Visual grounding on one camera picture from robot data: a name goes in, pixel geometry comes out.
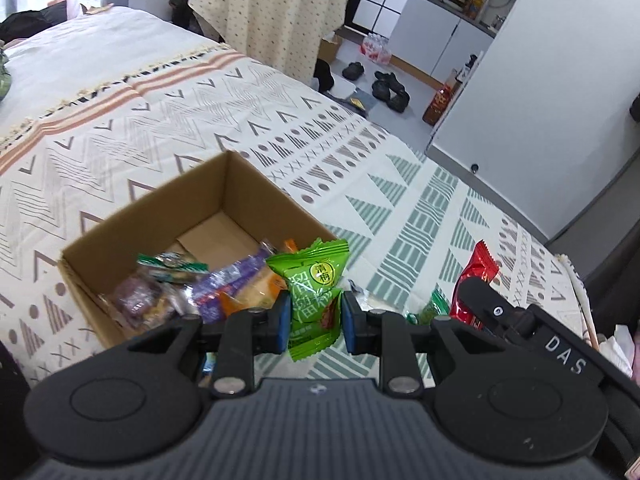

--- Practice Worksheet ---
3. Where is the dark green snack packet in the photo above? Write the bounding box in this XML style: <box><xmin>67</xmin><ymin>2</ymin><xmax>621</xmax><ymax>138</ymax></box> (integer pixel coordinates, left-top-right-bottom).
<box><xmin>137</xmin><ymin>251</ymin><xmax>210</xmax><ymax>284</ymax></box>

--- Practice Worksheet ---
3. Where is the black bag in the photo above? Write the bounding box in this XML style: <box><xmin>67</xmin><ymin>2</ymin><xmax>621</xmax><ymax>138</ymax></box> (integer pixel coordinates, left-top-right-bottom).
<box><xmin>312</xmin><ymin>57</ymin><xmax>336</xmax><ymax>94</ymax></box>

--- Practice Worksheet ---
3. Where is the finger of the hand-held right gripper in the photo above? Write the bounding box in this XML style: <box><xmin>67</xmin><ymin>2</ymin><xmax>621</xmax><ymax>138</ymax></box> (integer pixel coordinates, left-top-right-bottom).
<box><xmin>456</xmin><ymin>276</ymin><xmax>519</xmax><ymax>335</ymax></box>

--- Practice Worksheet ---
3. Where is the black slipper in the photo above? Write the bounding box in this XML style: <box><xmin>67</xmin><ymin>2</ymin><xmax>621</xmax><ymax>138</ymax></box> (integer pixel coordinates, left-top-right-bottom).
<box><xmin>387</xmin><ymin>87</ymin><xmax>411</xmax><ymax>114</ymax></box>
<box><xmin>372</xmin><ymin>71</ymin><xmax>401</xmax><ymax>102</ymax></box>

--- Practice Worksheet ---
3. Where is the white kitchen cabinet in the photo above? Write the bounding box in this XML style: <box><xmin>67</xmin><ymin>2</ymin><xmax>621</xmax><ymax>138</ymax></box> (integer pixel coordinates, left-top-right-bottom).
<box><xmin>389</xmin><ymin>0</ymin><xmax>497</xmax><ymax>82</ymax></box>

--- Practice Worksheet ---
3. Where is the dark clothes pile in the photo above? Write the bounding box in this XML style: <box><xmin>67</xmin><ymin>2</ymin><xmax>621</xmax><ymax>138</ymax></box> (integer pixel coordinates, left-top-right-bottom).
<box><xmin>0</xmin><ymin>1</ymin><xmax>72</xmax><ymax>43</ymax></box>

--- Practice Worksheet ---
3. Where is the small cardboard box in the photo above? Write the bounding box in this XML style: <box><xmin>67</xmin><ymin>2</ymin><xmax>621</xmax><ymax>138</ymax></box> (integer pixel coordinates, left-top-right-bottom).
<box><xmin>317</xmin><ymin>35</ymin><xmax>344</xmax><ymax>64</ymax></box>

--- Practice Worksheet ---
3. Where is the printed blanket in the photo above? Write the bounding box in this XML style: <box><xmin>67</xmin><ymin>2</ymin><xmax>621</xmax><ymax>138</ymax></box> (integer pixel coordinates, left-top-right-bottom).
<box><xmin>0</xmin><ymin>42</ymin><xmax>601</xmax><ymax>397</ymax></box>

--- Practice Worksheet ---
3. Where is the pack of water bottles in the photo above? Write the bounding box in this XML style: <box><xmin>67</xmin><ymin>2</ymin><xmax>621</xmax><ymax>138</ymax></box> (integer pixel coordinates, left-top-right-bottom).
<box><xmin>360</xmin><ymin>32</ymin><xmax>392</xmax><ymax>65</ymax></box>

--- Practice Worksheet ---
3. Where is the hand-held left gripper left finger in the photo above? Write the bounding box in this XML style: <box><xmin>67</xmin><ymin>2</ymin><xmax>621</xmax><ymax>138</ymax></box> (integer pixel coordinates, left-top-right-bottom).
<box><xmin>125</xmin><ymin>290</ymin><xmax>292</xmax><ymax>397</ymax></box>

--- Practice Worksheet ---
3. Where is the table with dotted cloth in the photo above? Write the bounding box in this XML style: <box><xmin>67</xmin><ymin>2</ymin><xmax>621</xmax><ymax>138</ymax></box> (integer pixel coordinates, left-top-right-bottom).
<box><xmin>177</xmin><ymin>0</ymin><xmax>354</xmax><ymax>84</ymax></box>

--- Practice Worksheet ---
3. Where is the white door panel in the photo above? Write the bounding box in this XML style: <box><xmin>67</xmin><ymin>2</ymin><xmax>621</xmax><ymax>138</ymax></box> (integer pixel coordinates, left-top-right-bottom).
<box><xmin>425</xmin><ymin>0</ymin><xmax>640</xmax><ymax>242</ymax></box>

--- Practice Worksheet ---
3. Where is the white bed sheet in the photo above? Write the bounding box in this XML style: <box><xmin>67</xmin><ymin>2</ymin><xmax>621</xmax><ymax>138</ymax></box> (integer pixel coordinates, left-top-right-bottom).
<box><xmin>0</xmin><ymin>6</ymin><xmax>222</xmax><ymax>132</ymax></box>

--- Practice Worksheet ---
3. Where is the red snack packet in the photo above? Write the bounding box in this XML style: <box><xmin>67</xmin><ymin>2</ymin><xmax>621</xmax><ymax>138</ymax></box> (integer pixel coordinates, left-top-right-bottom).
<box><xmin>448</xmin><ymin>240</ymin><xmax>502</xmax><ymax>333</ymax></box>

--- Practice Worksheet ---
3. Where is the brown cardboard box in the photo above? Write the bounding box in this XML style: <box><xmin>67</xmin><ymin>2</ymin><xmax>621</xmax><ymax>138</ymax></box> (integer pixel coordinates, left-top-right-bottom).
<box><xmin>59</xmin><ymin>150</ymin><xmax>346</xmax><ymax>352</ymax></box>

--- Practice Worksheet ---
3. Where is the purple snack packet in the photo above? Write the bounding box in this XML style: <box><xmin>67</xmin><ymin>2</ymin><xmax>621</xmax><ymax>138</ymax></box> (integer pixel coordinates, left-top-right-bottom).
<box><xmin>192</xmin><ymin>242</ymin><xmax>277</xmax><ymax>324</ymax></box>

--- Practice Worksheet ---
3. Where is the small green snack packet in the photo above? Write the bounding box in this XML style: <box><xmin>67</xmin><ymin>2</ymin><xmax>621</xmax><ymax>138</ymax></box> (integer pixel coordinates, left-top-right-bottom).
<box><xmin>416</xmin><ymin>288</ymin><xmax>452</xmax><ymax>326</ymax></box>

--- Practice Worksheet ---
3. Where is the bright green snack packet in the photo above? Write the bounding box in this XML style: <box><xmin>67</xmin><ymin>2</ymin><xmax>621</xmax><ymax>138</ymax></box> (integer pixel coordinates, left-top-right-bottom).
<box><xmin>265</xmin><ymin>237</ymin><xmax>351</xmax><ymax>362</ymax></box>

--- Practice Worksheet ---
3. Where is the red drink bottle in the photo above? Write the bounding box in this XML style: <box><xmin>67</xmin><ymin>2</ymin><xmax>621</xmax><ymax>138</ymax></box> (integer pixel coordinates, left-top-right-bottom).
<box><xmin>422</xmin><ymin>76</ymin><xmax>462</xmax><ymax>126</ymax></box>

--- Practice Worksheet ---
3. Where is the clear white snack packet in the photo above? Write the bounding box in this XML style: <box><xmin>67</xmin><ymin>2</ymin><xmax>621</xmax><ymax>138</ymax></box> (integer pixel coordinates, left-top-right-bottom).
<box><xmin>347</xmin><ymin>280</ymin><xmax>402</xmax><ymax>317</ymax></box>

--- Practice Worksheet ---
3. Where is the white tissue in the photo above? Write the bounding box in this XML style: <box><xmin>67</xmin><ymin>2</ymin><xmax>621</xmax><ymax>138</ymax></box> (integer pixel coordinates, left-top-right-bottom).
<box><xmin>597</xmin><ymin>324</ymin><xmax>634</xmax><ymax>377</ymax></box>

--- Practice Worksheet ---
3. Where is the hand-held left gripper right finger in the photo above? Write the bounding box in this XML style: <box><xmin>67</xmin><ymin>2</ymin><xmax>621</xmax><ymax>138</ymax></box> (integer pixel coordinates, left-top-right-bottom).
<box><xmin>341</xmin><ymin>290</ymin><xmax>501</xmax><ymax>395</ymax></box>

